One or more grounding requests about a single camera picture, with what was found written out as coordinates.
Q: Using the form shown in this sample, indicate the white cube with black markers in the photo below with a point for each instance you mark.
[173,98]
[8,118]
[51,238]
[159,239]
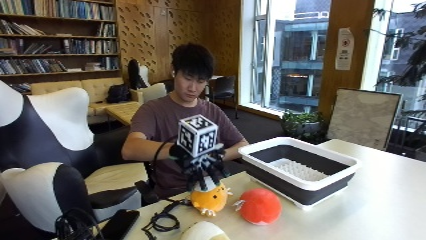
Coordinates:
[197,135]

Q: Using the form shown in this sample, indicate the white and grey dish basin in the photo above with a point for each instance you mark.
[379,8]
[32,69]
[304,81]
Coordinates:
[306,185]

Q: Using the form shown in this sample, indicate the grey framed board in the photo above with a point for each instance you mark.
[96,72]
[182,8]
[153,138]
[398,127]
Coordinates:
[364,116]

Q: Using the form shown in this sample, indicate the orange chick soft toy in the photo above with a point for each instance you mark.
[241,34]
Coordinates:
[209,200]

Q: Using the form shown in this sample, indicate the black backpack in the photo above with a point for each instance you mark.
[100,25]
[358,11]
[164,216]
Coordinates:
[117,94]

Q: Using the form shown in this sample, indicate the white paper notice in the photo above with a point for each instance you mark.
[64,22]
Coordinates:
[345,50]

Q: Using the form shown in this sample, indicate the green potted plant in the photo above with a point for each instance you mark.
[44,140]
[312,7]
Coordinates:
[304,125]

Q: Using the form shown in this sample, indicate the yellow tufted sofa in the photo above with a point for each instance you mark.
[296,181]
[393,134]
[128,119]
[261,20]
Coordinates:
[95,90]

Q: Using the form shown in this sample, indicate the white and yellow soft toy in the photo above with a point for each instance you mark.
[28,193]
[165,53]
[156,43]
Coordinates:
[204,231]

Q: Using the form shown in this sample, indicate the window frame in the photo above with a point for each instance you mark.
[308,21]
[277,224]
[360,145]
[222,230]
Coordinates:
[261,53]

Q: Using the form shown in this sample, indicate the tree branches outside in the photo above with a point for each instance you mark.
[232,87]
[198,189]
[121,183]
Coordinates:
[410,63]

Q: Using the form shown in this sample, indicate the rows of books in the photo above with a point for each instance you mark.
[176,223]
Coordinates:
[31,66]

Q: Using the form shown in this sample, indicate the wooden bookshelf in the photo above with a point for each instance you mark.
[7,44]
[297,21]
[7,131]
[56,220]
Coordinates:
[75,31]

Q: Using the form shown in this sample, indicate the black office chair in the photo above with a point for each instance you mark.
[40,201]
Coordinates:
[224,87]

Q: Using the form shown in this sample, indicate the black phone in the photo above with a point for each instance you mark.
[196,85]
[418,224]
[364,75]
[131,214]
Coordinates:
[119,225]

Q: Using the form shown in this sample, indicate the yellow tufted ottoman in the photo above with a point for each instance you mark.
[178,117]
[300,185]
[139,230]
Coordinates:
[123,112]

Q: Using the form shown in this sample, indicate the red round soft toy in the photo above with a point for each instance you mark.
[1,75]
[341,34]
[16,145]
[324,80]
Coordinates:
[261,206]

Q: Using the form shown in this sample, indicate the the person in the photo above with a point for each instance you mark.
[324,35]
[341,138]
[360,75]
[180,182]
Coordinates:
[164,123]

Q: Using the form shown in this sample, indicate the large black and white chair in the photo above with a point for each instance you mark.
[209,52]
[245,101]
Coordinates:
[44,133]

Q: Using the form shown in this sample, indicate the slim black and white chair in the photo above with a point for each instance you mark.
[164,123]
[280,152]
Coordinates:
[135,75]

